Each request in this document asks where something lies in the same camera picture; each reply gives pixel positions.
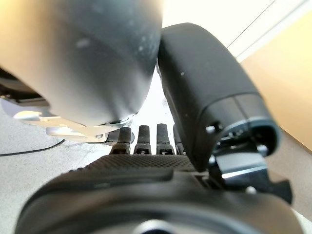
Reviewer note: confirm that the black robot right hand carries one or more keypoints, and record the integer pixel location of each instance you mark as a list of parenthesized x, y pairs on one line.
[(195, 85)]

